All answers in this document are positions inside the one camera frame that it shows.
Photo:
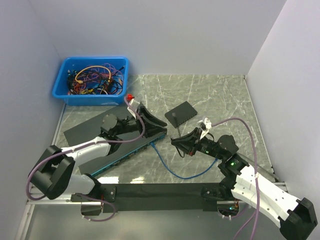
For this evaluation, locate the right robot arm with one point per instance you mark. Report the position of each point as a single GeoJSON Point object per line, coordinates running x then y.
{"type": "Point", "coordinates": [295, 218]}

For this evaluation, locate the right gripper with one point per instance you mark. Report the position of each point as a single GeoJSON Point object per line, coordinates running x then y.
{"type": "Point", "coordinates": [187, 143]}

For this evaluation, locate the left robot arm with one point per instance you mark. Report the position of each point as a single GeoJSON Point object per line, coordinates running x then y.
{"type": "Point", "coordinates": [54, 174]}

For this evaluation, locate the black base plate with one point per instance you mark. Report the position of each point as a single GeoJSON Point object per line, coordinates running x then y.
{"type": "Point", "coordinates": [165, 196]}

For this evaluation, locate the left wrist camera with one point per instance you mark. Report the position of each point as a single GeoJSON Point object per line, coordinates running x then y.
{"type": "Point", "coordinates": [133, 105]}

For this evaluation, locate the blue plastic bin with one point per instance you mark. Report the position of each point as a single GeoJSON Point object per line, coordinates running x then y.
{"type": "Point", "coordinates": [92, 81]}

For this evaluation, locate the large black network switch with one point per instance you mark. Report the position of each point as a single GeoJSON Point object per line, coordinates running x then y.
{"type": "Point", "coordinates": [102, 145]}

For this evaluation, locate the small black network switch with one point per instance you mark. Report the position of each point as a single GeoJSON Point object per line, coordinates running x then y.
{"type": "Point", "coordinates": [180, 114]}

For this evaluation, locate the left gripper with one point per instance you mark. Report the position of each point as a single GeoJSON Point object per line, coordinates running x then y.
{"type": "Point", "coordinates": [151, 130]}

